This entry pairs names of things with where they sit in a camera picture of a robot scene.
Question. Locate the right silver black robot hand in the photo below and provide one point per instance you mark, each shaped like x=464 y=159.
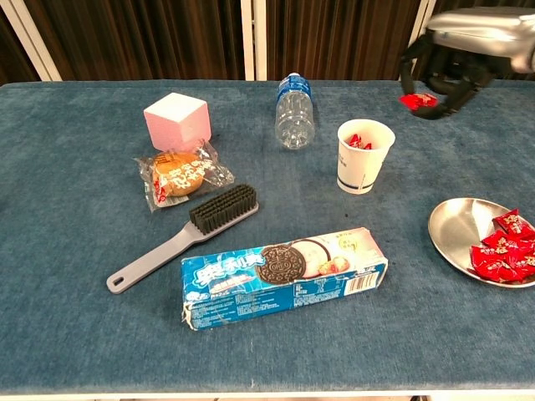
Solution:
x=480 y=29

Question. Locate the white paper cup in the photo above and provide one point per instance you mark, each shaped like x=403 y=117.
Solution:
x=359 y=167

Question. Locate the silver metal plate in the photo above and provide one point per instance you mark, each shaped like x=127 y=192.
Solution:
x=455 y=225

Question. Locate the clear plastic water bottle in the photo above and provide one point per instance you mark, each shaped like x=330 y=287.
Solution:
x=294 y=121

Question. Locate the grey brush black bristles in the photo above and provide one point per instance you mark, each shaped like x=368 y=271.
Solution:
x=221 y=206

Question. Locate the pink foam cube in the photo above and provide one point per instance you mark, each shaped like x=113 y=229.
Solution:
x=175 y=125

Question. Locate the blue Oreo cookie box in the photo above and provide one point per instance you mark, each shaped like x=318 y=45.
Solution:
x=284 y=284

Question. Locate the packaged bread bun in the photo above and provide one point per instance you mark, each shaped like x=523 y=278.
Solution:
x=179 y=175

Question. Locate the blue velvet tablecloth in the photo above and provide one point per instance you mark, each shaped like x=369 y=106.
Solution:
x=83 y=334

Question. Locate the white frame post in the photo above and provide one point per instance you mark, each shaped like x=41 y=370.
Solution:
x=261 y=42
x=422 y=12
x=37 y=50
x=247 y=42

